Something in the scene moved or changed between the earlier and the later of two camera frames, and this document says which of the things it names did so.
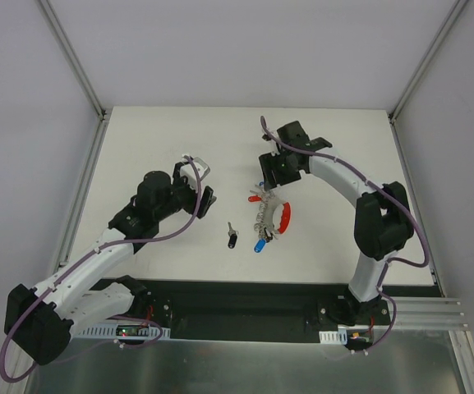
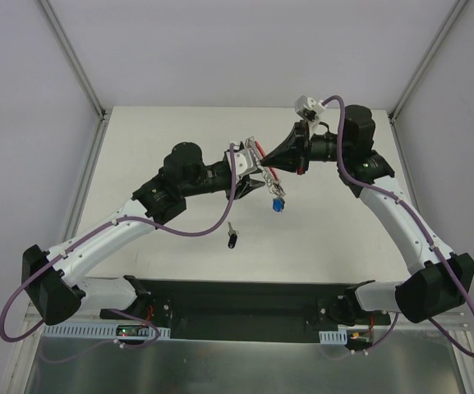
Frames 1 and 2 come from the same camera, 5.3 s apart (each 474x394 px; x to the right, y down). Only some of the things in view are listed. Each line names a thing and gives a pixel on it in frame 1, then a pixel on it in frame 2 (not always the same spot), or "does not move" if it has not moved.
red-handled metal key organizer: (264, 224) → (271, 177)
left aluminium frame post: (75, 59) does not move
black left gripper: (198, 197) → (232, 179)
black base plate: (264, 310) does not move
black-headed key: (233, 235) does not move
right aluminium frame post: (456, 10) does not move
